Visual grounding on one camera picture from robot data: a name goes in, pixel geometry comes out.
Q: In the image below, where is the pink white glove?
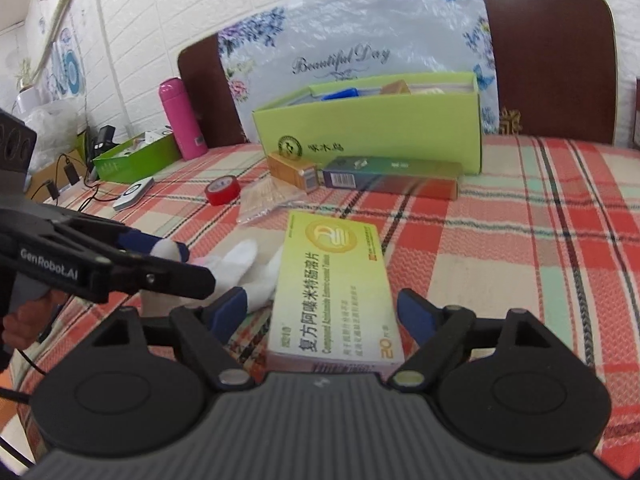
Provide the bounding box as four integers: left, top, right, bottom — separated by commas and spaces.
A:
140, 238, 283, 318

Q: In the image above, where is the yellow green medicine box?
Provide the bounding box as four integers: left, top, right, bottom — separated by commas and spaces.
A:
266, 210, 405, 378

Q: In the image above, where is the dark green barcode box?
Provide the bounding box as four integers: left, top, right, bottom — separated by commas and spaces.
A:
266, 152, 319, 193

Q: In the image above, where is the gold cardboard box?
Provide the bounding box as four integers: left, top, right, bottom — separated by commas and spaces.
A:
380, 79, 411, 96

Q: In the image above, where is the blue plastic box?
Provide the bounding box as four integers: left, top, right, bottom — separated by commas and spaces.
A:
320, 88, 360, 101

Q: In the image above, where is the person's left hand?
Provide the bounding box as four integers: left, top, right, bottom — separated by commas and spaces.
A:
2, 290, 68, 350

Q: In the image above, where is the white round device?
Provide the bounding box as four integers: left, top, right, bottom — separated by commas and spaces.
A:
113, 177, 155, 211

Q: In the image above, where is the small green box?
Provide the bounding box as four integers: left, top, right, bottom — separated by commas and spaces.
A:
93, 129, 181, 183

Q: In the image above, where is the red tape roll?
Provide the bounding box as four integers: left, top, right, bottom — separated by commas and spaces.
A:
205, 176, 241, 206

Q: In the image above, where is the white plastic bag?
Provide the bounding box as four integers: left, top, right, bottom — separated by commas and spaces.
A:
24, 98, 87, 165

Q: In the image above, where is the pink thermos bottle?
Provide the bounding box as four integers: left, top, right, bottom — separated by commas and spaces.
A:
158, 78, 207, 160

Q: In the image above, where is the clear plastic bag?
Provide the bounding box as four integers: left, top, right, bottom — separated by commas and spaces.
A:
238, 176, 307, 224

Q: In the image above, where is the long dark cigarette carton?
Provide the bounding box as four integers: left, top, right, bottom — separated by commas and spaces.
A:
322, 156, 463, 200

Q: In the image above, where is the green cardboard storage box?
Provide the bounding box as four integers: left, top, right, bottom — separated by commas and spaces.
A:
253, 73, 483, 174

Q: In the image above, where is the pink white card box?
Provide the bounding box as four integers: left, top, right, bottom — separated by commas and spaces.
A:
410, 86, 446, 94

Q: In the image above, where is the brown cardboard box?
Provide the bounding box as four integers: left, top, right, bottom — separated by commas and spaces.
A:
632, 77, 640, 150

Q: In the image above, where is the floral plastic bedding bag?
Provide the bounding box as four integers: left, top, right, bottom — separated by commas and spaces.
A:
218, 0, 499, 142

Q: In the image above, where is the brown wooden headboard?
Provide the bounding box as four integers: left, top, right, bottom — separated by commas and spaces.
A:
178, 0, 617, 145

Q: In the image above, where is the black charger with cable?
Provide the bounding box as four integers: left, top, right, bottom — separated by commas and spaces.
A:
25, 129, 118, 210

